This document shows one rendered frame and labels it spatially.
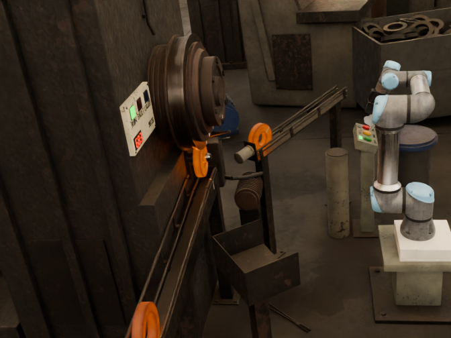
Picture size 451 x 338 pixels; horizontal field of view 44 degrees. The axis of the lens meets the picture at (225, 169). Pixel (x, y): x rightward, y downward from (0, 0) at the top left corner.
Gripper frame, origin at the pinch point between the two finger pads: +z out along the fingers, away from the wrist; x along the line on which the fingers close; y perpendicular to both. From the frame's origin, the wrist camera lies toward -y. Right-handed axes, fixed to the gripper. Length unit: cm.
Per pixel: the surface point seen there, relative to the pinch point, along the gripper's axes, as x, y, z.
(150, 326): 146, 72, 27
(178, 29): 22, 104, -29
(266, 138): 15, 51, 15
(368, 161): -2.3, -5.6, 19.7
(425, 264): 67, -29, 28
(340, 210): 3, 0, 51
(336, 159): 2.6, 11.8, 21.0
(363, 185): -2.3, -7.8, 34.1
